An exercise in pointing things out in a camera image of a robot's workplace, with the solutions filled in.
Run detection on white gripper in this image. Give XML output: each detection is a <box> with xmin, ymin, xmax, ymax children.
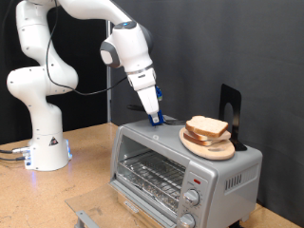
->
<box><xmin>136</xmin><ymin>85</ymin><xmax>162</xmax><ymax>124</ymax></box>

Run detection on metal spatula with blue block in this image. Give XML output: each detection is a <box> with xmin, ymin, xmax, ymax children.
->
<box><xmin>126</xmin><ymin>104</ymin><xmax>187</xmax><ymax>127</ymax></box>

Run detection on glass oven door with handle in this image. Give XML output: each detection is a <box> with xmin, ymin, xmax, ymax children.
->
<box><xmin>65</xmin><ymin>180</ymin><xmax>179</xmax><ymax>228</ymax></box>

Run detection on silver toaster oven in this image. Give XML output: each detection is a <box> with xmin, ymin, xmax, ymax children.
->
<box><xmin>108</xmin><ymin>114</ymin><xmax>264</xmax><ymax>228</ymax></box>

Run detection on silver oven dial knob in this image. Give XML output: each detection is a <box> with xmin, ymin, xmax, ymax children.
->
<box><xmin>179</xmin><ymin>213</ymin><xmax>197</xmax><ymax>228</ymax></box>
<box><xmin>183</xmin><ymin>189</ymin><xmax>200</xmax><ymax>207</ymax></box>

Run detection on wooden base under oven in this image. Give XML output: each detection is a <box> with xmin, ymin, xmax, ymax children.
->
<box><xmin>117</xmin><ymin>192</ymin><xmax>160</xmax><ymax>228</ymax></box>

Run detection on vertical metal pole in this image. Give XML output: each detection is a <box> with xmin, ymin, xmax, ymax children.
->
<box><xmin>105</xmin><ymin>20</ymin><xmax>113</xmax><ymax>124</ymax></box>

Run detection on round wooden cutting board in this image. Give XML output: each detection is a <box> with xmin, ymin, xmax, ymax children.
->
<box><xmin>179</xmin><ymin>126</ymin><xmax>236</xmax><ymax>162</ymax></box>

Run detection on crumpled aluminium foil liner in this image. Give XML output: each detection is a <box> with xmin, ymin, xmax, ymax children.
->
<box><xmin>117</xmin><ymin>170</ymin><xmax>180</xmax><ymax>214</ymax></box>

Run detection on black metal bookend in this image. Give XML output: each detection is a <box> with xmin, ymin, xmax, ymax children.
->
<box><xmin>218</xmin><ymin>84</ymin><xmax>249</xmax><ymax>152</ymax></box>

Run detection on black fabric curtain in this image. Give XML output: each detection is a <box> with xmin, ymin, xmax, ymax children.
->
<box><xmin>0</xmin><ymin>0</ymin><xmax>110</xmax><ymax>145</ymax></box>

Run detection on dark grey fabric backdrop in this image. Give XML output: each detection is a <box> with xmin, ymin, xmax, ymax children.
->
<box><xmin>110</xmin><ymin>0</ymin><xmax>304</xmax><ymax>227</ymax></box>

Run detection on wrist camera on blue mount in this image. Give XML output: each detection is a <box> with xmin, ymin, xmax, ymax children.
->
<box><xmin>154</xmin><ymin>85</ymin><xmax>163</xmax><ymax>103</ymax></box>

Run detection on wire oven rack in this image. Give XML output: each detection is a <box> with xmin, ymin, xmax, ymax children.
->
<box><xmin>117</xmin><ymin>150</ymin><xmax>187</xmax><ymax>214</ymax></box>

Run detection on black base cable silver connector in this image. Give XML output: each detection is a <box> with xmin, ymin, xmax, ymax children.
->
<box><xmin>0</xmin><ymin>146</ymin><xmax>31</xmax><ymax>155</ymax></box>

